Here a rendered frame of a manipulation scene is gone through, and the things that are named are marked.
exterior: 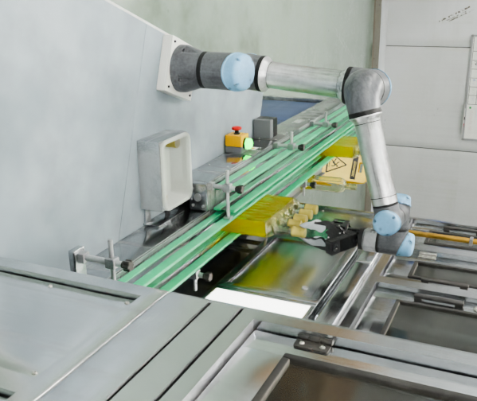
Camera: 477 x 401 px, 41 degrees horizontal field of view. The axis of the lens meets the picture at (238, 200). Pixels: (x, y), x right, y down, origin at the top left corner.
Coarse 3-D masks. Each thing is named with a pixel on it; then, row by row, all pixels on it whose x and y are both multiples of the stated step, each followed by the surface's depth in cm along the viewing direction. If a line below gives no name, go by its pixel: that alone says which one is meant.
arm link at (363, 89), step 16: (352, 80) 184; (368, 80) 182; (352, 96) 182; (368, 96) 180; (352, 112) 182; (368, 112) 180; (368, 128) 181; (368, 144) 182; (384, 144) 183; (368, 160) 183; (384, 160) 182; (368, 176) 185; (384, 176) 183; (384, 192) 183; (384, 208) 184; (400, 208) 190; (384, 224) 182; (400, 224) 184
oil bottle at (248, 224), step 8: (240, 216) 218; (248, 216) 218; (256, 216) 218; (264, 216) 218; (232, 224) 218; (240, 224) 217; (248, 224) 215; (256, 224) 214; (264, 224) 213; (272, 224) 213; (240, 232) 218; (248, 232) 216; (256, 232) 215; (264, 232) 214; (272, 232) 213
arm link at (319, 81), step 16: (256, 64) 204; (272, 64) 205; (288, 64) 204; (256, 80) 205; (272, 80) 204; (288, 80) 202; (304, 80) 200; (320, 80) 198; (336, 80) 196; (384, 80) 188; (336, 96) 199; (384, 96) 190
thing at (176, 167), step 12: (180, 144) 206; (168, 156) 208; (180, 156) 207; (168, 168) 209; (180, 168) 209; (168, 180) 210; (180, 180) 210; (168, 192) 211; (180, 192) 211; (168, 204) 201
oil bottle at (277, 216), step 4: (248, 208) 225; (252, 208) 225; (244, 212) 222; (248, 212) 221; (252, 212) 221; (256, 212) 221; (260, 212) 221; (264, 212) 221; (268, 212) 221; (272, 212) 221; (276, 212) 221; (268, 216) 218; (272, 216) 218; (276, 216) 218; (280, 216) 219; (276, 220) 217; (280, 220) 218; (280, 224) 218
